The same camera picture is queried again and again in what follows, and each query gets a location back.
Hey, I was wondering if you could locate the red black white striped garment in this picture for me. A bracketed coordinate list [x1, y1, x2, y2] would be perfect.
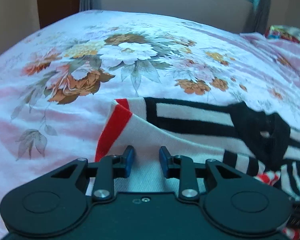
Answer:
[95, 98, 300, 239]

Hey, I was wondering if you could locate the floral pink bed sheet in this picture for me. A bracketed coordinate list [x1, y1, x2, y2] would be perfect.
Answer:
[0, 10, 300, 239]

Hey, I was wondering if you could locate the pink crumpled blanket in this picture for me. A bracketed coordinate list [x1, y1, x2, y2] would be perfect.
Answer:
[240, 33, 300, 89]

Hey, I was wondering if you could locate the grey right curtain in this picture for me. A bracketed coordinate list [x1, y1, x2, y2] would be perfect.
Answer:
[251, 0, 271, 34]

